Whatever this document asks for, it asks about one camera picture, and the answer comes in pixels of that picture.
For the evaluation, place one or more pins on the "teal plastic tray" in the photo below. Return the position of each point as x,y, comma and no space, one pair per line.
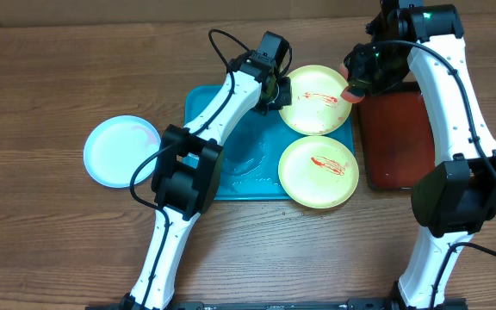
252,150

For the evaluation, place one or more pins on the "orange sponge with dark scourer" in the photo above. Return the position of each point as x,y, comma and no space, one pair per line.
350,94

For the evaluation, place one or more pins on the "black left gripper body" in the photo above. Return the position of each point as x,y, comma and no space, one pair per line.
281,96

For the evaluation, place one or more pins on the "white round plate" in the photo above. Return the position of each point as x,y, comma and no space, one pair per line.
117,147

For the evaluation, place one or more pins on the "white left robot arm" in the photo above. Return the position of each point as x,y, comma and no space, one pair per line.
188,163

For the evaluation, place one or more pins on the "dark red black-rimmed tray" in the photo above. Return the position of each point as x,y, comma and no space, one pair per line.
396,136

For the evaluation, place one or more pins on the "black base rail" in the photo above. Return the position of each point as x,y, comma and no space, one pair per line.
350,304

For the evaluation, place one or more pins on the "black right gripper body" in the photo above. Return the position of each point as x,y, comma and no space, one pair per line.
361,80

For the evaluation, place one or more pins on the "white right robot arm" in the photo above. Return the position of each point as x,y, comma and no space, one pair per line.
453,201

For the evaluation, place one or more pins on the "yellow-green plate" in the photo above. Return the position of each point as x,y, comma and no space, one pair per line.
318,172
317,107

